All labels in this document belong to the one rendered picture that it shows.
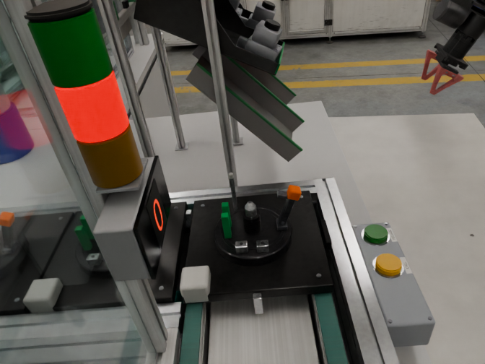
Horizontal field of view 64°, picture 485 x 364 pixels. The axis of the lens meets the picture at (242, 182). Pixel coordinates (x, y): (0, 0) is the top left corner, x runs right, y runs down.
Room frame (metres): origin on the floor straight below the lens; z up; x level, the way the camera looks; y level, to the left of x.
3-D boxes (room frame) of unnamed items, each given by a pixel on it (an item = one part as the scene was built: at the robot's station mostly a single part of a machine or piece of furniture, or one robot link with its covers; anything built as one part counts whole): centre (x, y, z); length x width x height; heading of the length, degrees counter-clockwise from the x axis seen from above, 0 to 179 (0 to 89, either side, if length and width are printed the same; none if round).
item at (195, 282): (0.41, 0.10, 0.97); 0.05 x 0.05 x 0.04; 87
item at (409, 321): (0.41, -0.22, 0.93); 0.21 x 0.07 x 0.06; 177
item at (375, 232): (0.48, -0.22, 0.96); 0.04 x 0.04 x 0.02
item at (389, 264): (0.41, -0.22, 0.96); 0.04 x 0.04 x 0.02
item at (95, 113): (0.32, 0.12, 1.33); 0.05 x 0.05 x 0.05
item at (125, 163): (0.32, 0.12, 1.28); 0.05 x 0.05 x 0.05
